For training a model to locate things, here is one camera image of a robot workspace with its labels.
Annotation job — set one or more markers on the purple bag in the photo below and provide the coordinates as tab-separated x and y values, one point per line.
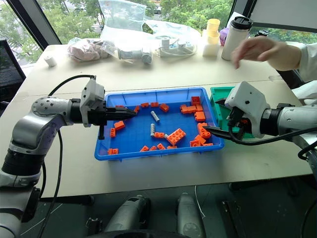
224	36

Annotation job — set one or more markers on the white coat sleeve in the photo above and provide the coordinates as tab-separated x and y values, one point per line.
308	62

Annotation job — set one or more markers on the clear plastic bag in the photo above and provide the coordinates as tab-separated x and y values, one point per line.
123	15
171	28

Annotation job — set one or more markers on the white plastic container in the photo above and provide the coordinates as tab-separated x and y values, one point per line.
210	49

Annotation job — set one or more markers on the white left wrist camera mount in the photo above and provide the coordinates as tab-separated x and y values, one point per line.
92	92

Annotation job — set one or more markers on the black mesh chair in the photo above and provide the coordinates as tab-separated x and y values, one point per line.
8	72

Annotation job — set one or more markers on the small white roll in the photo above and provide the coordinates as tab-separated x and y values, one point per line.
50	61

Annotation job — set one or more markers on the white tumbler with black lid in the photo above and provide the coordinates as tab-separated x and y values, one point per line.
234	39

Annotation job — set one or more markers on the black table foot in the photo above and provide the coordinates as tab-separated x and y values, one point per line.
231	219

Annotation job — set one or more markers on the green plastic bin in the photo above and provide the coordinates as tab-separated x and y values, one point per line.
218	99

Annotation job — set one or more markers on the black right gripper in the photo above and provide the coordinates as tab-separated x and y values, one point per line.
236	117

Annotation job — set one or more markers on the white power strip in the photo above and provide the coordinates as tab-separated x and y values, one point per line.
173	48

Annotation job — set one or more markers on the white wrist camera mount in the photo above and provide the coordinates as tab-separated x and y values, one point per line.
92	92
247	96

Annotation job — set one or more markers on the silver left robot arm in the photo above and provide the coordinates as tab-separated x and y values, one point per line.
29	129

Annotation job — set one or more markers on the stacked yellow plastic cups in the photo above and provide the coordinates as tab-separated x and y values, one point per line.
213	29

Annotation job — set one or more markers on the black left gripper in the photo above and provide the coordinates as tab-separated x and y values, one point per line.
97	116

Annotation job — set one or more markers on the dark rounded robot leg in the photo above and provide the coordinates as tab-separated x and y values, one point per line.
128	213
189	215

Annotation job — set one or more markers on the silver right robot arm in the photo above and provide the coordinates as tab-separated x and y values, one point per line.
292	119

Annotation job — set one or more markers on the black window frame post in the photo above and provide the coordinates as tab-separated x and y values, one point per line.
32	22

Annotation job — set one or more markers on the white coat cloth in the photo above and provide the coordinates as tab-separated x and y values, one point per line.
305	91

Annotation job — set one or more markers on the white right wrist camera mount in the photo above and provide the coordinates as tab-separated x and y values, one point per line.
247	96

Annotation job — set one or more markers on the plastic bag with pink items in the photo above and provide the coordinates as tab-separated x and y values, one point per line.
86	50

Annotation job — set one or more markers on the grey cylindrical device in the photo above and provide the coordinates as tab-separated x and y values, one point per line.
135	55

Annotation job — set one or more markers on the orange 2x4 toy brick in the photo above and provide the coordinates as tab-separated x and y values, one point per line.
176	136

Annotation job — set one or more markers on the blue plastic tray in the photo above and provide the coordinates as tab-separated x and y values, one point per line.
138	124

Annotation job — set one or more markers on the person's bare hand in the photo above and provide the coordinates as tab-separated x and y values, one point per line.
270	50

